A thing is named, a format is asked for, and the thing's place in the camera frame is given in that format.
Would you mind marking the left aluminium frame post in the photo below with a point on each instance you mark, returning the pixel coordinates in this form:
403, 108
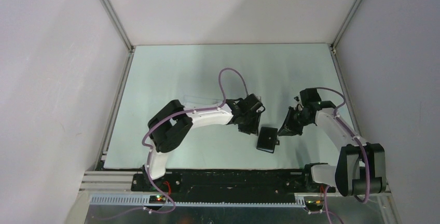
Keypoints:
117, 24

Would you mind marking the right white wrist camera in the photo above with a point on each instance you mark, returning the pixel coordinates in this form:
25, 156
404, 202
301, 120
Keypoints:
297, 104

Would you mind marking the left controller board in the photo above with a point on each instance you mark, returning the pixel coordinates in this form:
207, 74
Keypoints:
157, 199

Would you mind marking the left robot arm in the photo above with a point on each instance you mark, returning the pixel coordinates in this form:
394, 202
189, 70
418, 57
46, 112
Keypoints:
168, 128

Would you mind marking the right controller board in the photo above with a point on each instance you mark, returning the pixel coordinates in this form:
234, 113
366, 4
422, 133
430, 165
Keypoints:
314, 206

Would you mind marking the clear plastic card tray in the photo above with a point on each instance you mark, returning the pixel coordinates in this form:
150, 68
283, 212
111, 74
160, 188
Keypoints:
200, 102

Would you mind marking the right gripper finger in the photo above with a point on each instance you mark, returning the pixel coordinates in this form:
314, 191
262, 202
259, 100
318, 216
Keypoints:
290, 132
288, 121

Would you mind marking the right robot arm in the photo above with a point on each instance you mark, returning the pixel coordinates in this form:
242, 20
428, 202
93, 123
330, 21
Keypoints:
361, 165

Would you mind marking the controller board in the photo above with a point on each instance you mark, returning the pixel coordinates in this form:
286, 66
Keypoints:
314, 206
157, 199

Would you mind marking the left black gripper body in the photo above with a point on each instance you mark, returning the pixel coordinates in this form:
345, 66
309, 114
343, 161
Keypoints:
249, 118

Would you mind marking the right aluminium frame post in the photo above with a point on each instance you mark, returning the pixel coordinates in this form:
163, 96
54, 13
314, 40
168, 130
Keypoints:
346, 22

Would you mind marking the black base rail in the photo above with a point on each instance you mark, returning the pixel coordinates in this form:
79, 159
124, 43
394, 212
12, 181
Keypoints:
230, 186

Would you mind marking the aluminium frame post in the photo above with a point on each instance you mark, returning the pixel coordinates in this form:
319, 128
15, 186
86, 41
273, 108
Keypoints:
117, 24
346, 22

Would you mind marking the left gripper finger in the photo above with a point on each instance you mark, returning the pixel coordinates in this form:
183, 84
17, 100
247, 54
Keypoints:
256, 120
249, 128

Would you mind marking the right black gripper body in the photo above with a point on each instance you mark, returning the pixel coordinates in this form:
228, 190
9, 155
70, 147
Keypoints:
299, 120

